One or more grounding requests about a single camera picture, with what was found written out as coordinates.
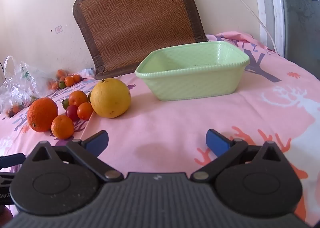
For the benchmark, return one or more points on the clear plastic bag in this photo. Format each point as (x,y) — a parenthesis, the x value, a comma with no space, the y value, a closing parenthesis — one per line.
(22,85)

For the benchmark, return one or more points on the large orange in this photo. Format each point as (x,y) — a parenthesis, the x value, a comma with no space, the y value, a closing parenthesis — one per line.
(42,114)

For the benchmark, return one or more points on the pile of small orange fruits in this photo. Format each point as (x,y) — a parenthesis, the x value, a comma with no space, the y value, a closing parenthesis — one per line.
(69,81)

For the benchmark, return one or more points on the light green plastic basket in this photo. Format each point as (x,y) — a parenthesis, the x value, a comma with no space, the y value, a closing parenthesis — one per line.
(192,77)

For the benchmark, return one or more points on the small wall sticker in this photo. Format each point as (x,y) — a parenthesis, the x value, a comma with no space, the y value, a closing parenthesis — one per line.
(58,29)

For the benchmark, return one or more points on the red cherry tomato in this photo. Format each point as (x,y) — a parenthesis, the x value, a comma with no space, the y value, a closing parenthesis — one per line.
(72,112)

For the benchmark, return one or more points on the small tangerine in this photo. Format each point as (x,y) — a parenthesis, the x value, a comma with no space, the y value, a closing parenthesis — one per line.
(78,97)
(62,126)
(85,111)

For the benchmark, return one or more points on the pink printed blanket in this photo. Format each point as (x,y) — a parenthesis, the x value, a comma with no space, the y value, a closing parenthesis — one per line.
(162,127)

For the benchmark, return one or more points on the large yellow grapefruit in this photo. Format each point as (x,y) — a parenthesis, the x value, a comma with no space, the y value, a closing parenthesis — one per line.
(110,98)

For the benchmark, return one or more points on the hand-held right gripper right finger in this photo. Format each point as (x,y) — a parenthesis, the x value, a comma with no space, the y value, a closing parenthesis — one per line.
(217,142)

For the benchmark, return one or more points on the white cloth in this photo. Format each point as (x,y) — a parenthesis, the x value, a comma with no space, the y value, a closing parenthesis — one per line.
(86,72)

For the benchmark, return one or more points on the green cherry tomato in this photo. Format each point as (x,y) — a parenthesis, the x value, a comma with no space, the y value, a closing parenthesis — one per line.
(65,103)

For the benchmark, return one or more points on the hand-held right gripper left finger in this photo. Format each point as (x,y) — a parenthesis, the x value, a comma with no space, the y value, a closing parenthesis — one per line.
(96,142)

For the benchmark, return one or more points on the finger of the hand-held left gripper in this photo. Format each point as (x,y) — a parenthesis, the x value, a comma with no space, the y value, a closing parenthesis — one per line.
(11,160)

